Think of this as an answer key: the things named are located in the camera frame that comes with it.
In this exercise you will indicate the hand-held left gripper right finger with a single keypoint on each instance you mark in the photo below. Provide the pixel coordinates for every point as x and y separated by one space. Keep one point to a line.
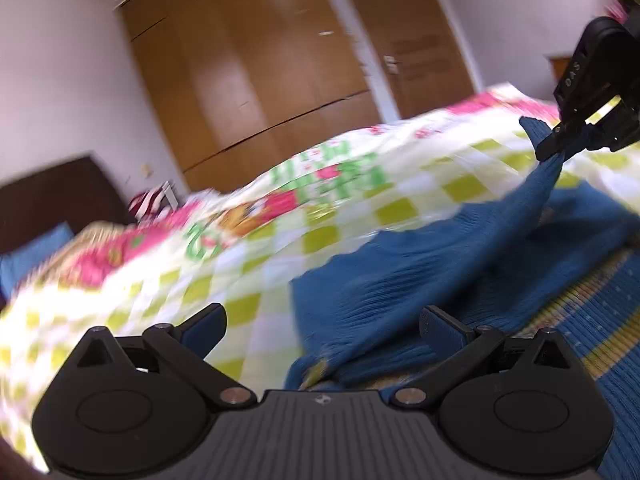
441 331

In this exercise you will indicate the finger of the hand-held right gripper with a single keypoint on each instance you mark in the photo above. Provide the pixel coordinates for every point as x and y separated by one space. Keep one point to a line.
620 130
556 141

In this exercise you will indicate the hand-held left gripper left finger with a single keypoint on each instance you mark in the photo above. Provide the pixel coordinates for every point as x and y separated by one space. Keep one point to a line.
206 331

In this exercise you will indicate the blue knit garment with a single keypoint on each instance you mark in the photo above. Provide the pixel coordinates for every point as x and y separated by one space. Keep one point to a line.
400 285

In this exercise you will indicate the wooden furniture piece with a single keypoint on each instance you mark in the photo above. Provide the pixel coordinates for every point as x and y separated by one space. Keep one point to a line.
559 66

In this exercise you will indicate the checkered floral printed quilt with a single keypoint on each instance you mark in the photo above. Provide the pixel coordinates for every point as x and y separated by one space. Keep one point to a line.
225 270

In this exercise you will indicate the red striped cloth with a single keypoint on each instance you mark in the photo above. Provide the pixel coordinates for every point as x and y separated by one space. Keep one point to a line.
145 203

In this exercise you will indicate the striped woven bed mat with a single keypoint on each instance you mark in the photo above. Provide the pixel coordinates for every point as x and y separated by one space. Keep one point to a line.
607 310

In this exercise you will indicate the wooden door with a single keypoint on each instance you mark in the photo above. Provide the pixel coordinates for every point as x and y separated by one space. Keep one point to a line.
415 35

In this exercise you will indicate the blue pillow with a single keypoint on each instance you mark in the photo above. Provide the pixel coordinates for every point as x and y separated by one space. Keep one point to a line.
30 260

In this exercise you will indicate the dark wooden headboard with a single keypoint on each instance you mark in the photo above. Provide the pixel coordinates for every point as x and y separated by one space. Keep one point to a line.
55 195

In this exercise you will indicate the wooden wardrobe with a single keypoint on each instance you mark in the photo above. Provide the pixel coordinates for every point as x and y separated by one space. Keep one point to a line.
235 70

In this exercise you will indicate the wall switch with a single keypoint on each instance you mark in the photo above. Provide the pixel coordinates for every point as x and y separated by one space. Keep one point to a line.
146 170

